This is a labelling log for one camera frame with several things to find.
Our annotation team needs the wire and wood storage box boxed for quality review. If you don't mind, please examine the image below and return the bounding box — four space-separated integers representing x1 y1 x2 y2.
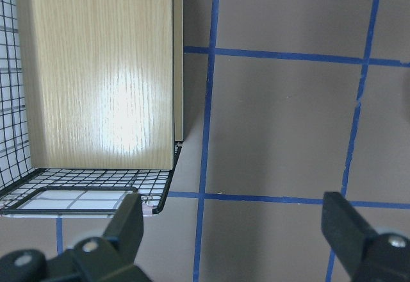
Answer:
0 0 185 218

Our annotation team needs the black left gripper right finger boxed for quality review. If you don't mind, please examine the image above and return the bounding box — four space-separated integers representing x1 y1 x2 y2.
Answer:
321 192 409 281

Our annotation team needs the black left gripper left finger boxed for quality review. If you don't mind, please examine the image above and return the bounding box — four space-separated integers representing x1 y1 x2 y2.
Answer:
1 193 151 281

